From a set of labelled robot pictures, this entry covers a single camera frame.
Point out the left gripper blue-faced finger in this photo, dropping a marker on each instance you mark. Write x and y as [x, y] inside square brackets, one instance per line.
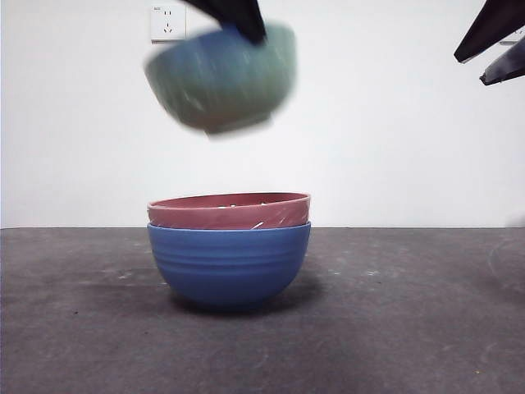
[234, 33]

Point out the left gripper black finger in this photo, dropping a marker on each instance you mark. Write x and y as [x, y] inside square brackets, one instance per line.
[238, 16]

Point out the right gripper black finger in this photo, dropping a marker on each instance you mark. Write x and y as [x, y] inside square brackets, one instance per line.
[508, 63]
[496, 28]

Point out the green bowl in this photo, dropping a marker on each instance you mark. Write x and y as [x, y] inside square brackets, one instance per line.
[221, 90]

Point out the red bowl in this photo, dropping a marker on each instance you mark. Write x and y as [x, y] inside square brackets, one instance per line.
[213, 213]

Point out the blue ribbed bowl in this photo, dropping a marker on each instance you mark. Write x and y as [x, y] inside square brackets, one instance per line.
[229, 267]

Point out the white wall socket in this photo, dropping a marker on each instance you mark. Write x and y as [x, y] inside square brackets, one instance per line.
[519, 38]
[164, 29]

